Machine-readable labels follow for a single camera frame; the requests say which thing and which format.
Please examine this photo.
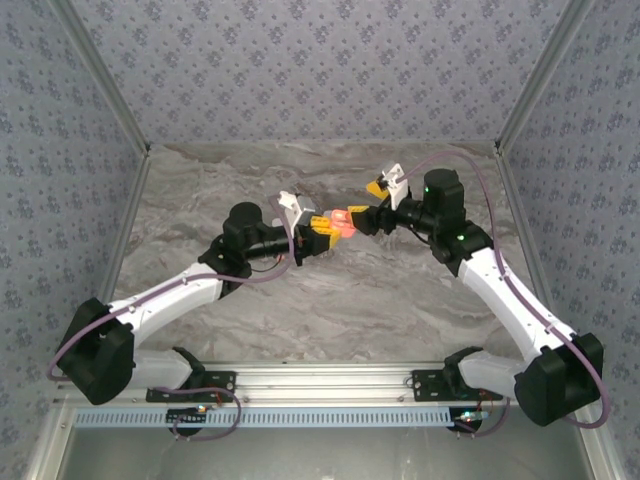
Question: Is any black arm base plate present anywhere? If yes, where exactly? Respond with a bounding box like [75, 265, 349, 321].
[410, 368, 481, 403]
[145, 369, 237, 403]

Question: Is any slotted light blue cable duct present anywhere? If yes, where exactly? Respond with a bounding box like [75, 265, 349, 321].
[72, 405, 459, 429]

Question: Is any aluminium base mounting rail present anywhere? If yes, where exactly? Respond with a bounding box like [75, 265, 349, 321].
[53, 362, 594, 405]

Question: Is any small black controller board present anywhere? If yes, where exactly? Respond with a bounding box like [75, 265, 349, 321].
[167, 405, 209, 434]
[452, 407, 494, 434]

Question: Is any red earbud charging case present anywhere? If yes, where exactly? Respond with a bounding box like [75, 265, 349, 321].
[323, 207, 359, 240]

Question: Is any aluminium table side rail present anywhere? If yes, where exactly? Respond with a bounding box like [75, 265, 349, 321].
[94, 149, 151, 304]
[494, 147, 569, 341]

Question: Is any aluminium frame post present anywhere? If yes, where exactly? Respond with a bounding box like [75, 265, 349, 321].
[47, 0, 152, 157]
[492, 0, 599, 151]

